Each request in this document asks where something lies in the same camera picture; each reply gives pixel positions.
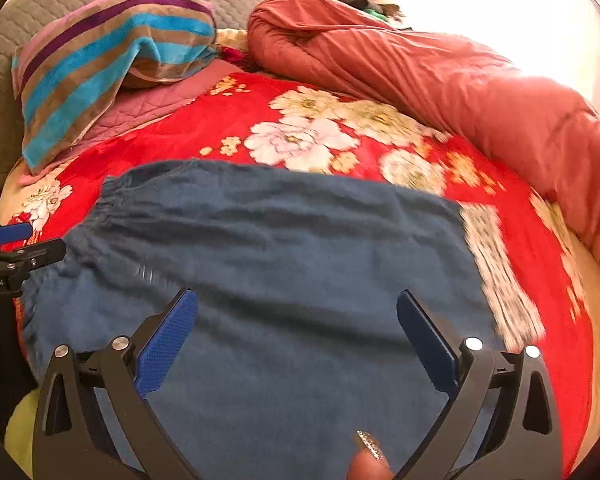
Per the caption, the striped towel pillow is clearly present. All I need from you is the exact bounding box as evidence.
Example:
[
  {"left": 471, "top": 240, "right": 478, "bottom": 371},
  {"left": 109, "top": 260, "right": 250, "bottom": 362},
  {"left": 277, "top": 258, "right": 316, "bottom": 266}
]
[{"left": 12, "top": 0, "right": 218, "bottom": 174}]

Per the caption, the pink quilted bed sheet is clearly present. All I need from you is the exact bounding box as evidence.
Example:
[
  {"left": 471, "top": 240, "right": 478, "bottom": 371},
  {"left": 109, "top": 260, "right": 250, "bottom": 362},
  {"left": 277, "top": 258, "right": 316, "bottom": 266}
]
[{"left": 10, "top": 60, "right": 242, "bottom": 186}]

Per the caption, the red floral blanket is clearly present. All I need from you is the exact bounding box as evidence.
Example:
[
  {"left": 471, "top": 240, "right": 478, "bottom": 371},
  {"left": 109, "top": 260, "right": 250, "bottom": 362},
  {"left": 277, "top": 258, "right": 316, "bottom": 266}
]
[{"left": 0, "top": 73, "right": 592, "bottom": 470}]

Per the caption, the rust red quilted comforter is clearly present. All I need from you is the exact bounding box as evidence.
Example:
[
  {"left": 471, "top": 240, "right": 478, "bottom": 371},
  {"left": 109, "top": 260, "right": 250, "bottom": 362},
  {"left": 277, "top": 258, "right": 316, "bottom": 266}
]
[{"left": 247, "top": 0, "right": 600, "bottom": 265}]

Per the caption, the blue denim pants lace hem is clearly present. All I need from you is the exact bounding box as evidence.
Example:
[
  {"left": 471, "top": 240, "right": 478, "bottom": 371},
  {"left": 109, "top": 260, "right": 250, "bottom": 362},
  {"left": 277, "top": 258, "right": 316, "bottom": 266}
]
[{"left": 23, "top": 160, "right": 500, "bottom": 479}]

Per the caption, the right hand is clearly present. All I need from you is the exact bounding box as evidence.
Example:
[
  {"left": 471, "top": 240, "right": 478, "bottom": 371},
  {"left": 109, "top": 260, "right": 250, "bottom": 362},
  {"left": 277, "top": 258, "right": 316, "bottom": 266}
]
[{"left": 346, "top": 430, "right": 394, "bottom": 480}]

